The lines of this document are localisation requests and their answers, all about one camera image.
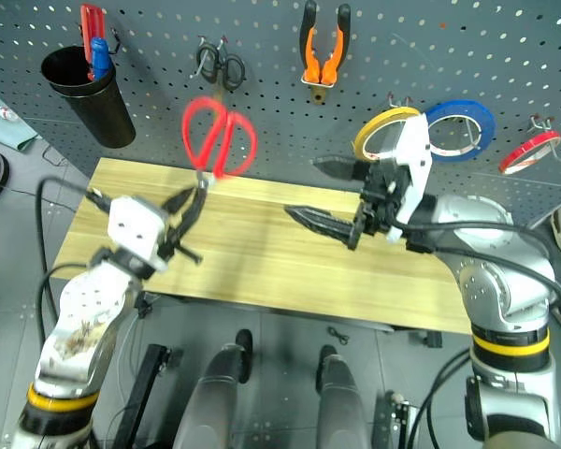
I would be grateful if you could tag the metal pliers holder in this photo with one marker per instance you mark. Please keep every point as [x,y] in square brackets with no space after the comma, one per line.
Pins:
[318,91]

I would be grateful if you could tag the red tape roll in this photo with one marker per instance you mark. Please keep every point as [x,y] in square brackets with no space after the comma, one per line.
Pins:
[526,154]

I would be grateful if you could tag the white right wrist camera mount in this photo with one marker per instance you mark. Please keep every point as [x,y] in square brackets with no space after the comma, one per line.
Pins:
[416,154]

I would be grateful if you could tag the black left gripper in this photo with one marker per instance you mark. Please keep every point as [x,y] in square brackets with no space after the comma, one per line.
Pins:
[172,243]

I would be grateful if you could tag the blue marker pen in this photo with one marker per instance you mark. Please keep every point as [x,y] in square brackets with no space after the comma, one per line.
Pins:
[99,56]

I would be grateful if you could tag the grey pegboard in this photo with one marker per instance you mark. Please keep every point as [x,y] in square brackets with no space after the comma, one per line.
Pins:
[402,47]

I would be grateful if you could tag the green cloth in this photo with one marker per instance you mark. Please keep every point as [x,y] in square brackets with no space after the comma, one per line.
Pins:
[4,128]

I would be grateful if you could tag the black pegboard hook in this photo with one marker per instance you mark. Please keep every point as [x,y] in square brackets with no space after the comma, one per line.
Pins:
[116,39]

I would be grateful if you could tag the yellow tape roll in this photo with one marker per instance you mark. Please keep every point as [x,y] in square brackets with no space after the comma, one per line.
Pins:
[362,135]

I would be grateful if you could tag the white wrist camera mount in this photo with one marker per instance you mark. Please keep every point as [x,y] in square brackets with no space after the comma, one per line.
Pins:
[133,227]
[416,154]

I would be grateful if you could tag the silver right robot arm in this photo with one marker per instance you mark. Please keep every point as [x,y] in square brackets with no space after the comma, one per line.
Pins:
[495,280]

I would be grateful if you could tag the black cup holder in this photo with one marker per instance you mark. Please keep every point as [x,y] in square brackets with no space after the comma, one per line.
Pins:
[103,112]

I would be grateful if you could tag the black stand bar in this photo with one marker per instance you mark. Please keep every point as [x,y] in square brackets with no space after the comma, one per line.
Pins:
[140,397]

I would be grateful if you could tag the blue tape roll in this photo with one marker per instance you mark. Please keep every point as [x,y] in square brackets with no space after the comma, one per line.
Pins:
[484,124]

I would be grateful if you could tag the black table leg bracket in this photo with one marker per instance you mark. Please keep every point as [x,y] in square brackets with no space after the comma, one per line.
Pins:
[431,339]
[143,306]

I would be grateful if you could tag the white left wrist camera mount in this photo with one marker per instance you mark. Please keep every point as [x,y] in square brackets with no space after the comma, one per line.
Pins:
[133,227]

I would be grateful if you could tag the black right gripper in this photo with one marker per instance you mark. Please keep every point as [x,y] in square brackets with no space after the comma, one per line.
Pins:
[383,192]

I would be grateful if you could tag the orange black pliers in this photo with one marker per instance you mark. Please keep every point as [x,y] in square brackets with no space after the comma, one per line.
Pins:
[311,56]

